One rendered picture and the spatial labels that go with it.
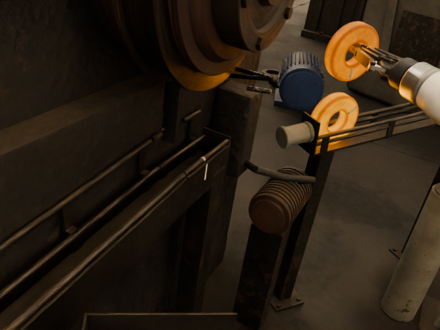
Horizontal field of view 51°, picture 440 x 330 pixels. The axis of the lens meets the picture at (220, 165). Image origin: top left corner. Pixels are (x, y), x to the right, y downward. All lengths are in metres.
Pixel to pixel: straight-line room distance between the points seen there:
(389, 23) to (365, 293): 2.18
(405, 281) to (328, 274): 0.31
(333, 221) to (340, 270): 0.32
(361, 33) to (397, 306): 0.97
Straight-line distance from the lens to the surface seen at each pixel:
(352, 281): 1.89
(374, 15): 3.63
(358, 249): 2.06
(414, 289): 1.73
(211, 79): 0.90
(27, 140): 0.71
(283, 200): 1.25
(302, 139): 1.27
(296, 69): 3.00
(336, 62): 1.24
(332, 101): 1.29
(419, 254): 1.64
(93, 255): 0.77
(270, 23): 0.88
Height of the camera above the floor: 1.21
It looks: 31 degrees down
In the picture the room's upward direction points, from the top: 9 degrees clockwise
